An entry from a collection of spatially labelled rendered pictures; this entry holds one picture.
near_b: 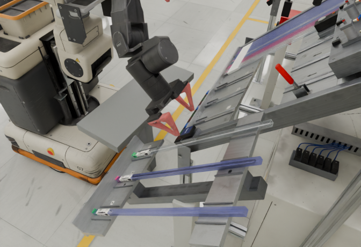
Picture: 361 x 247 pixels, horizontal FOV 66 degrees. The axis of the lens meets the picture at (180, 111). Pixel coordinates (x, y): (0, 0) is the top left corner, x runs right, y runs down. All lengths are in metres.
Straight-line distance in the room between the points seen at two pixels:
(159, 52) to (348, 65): 0.41
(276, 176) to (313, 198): 0.14
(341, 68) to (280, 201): 0.53
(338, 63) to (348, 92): 0.07
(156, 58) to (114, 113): 0.73
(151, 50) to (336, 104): 0.43
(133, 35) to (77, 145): 1.08
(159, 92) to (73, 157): 1.04
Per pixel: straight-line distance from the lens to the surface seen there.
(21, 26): 1.53
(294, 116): 0.76
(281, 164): 1.13
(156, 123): 0.68
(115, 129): 1.24
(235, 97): 1.02
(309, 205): 1.07
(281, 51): 1.87
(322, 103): 0.73
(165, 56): 0.60
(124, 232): 1.64
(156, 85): 0.66
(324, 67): 0.84
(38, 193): 1.90
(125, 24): 0.66
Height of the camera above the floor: 1.49
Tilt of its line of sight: 44 degrees down
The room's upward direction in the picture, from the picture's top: straight up
